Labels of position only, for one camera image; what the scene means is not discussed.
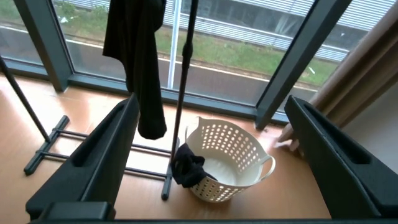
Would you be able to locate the beige curtain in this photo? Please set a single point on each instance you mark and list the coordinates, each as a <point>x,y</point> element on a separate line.
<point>357,77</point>

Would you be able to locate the black shorts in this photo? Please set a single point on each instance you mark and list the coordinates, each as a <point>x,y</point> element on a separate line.
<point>140,62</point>

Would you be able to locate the white laundry basket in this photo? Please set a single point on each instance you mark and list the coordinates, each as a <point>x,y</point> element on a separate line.
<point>230,140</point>

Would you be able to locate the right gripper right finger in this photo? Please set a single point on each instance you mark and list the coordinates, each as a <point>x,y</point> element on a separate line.
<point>348,186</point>

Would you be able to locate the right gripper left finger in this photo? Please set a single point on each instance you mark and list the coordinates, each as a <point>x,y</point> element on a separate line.
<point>93,174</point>

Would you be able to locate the black garment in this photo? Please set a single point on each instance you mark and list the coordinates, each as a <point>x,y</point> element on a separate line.
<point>186,168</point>

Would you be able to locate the black clothes rack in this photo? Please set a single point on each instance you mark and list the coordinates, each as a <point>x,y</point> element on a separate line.
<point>183,77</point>

